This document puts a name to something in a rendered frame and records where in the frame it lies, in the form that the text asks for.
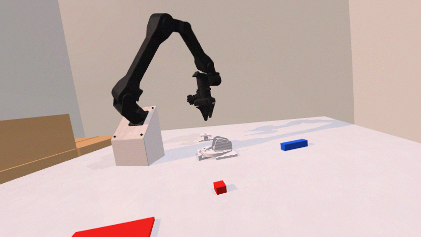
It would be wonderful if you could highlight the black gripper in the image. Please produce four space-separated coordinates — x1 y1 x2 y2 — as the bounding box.
194 86 215 121

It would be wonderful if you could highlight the red cube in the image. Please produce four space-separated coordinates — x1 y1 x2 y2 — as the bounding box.
213 180 227 195

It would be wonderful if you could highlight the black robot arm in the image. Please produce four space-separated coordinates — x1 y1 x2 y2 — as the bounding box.
111 13 221 126

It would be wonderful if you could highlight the blue rectangular block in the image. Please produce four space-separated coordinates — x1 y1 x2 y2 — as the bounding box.
280 139 308 151

